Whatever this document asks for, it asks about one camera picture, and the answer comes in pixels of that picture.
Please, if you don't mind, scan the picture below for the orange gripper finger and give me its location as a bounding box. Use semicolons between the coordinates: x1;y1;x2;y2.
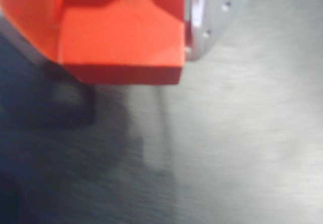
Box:
0;0;64;65

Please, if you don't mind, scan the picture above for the red cube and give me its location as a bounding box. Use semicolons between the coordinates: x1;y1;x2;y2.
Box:
59;0;188;86

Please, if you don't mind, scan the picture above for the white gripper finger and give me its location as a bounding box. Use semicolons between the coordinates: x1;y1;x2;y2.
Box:
184;0;262;62

